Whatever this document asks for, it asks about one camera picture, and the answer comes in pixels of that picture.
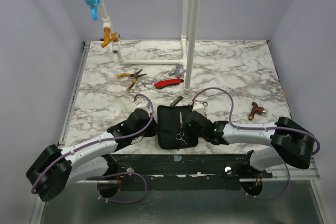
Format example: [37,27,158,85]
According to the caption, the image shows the silver thinning scissors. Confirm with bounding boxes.
[202,101,208,116]

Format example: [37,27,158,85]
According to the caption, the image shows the black fabric tool case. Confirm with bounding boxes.
[157,105,198,150]

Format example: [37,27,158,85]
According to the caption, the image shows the silver hair scissors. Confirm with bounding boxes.
[175,112,187,145]

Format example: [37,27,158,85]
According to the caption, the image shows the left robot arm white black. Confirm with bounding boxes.
[26,109,155,202]

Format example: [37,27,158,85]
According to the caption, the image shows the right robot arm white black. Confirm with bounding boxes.
[184,111,315,178]

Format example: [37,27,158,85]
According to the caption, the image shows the black hair comb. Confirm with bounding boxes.
[170,96,183,106]

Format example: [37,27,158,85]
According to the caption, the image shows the red utility knife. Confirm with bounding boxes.
[154,78,184,89]

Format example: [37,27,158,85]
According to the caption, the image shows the brown faucet tap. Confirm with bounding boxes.
[248,102,268,121]

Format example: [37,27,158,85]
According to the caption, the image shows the orange faucet tap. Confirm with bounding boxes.
[101,27,120,48]

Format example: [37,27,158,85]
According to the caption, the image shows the blue faucet tap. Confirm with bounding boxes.
[85,0,100,21]

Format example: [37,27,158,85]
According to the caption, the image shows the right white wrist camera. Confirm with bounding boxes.
[192,101,204,115]

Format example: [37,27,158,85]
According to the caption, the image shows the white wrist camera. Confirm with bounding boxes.
[192,101,204,115]
[135,100,151,113]

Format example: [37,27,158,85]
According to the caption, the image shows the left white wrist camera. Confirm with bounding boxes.
[135,100,151,113]

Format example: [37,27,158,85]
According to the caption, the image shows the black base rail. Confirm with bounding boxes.
[52,153,266,190]

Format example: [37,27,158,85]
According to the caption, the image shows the yellow handled pliers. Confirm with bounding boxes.
[117,69,146,90]

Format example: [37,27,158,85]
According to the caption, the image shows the white PVC pipe frame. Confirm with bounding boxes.
[98,0,201,93]

